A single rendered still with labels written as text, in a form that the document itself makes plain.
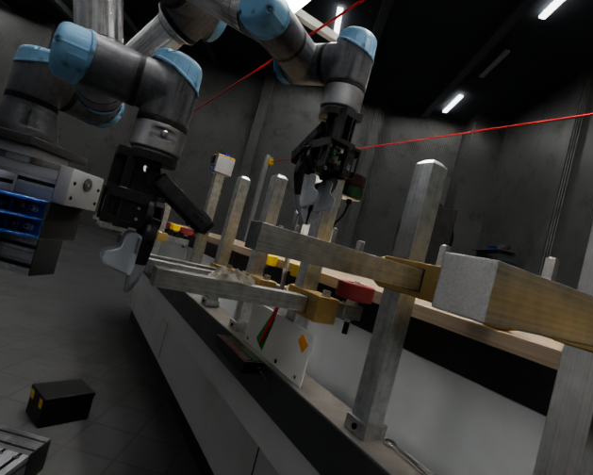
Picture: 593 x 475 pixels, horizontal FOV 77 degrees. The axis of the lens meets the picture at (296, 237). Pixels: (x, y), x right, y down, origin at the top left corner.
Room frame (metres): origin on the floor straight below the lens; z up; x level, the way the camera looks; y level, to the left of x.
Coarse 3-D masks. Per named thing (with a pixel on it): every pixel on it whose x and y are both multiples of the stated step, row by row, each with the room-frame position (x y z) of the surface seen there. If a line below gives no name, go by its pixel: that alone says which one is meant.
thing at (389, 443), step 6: (384, 438) 0.56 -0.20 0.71; (384, 444) 0.56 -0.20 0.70; (390, 444) 0.55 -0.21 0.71; (396, 444) 0.55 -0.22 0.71; (396, 450) 0.54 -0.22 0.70; (402, 450) 0.54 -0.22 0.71; (402, 456) 0.53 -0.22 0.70; (408, 456) 0.53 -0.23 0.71; (408, 462) 0.52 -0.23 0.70; (414, 462) 0.52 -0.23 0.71; (420, 468) 0.50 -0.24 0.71; (426, 474) 0.49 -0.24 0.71
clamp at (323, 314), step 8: (288, 288) 0.80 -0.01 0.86; (296, 288) 0.77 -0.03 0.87; (304, 288) 0.77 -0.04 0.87; (312, 296) 0.72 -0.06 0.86; (320, 296) 0.70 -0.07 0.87; (312, 304) 0.72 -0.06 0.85; (320, 304) 0.71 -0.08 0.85; (328, 304) 0.72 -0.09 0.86; (336, 304) 0.72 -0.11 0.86; (296, 312) 0.76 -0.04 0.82; (304, 312) 0.73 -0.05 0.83; (312, 312) 0.71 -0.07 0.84; (320, 312) 0.71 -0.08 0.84; (328, 312) 0.72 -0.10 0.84; (336, 312) 0.73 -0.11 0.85; (312, 320) 0.70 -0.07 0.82; (320, 320) 0.71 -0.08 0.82; (328, 320) 0.72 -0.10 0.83
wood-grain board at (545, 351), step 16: (208, 240) 1.89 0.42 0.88; (336, 272) 1.41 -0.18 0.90; (416, 304) 0.76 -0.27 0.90; (432, 320) 0.72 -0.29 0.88; (448, 320) 0.69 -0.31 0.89; (464, 320) 0.67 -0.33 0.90; (480, 336) 0.64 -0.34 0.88; (496, 336) 0.61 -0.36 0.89; (512, 336) 0.59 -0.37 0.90; (528, 336) 0.65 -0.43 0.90; (544, 336) 0.80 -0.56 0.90; (512, 352) 0.59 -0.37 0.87; (528, 352) 0.57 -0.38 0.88; (544, 352) 0.55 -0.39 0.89; (560, 352) 0.53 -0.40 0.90
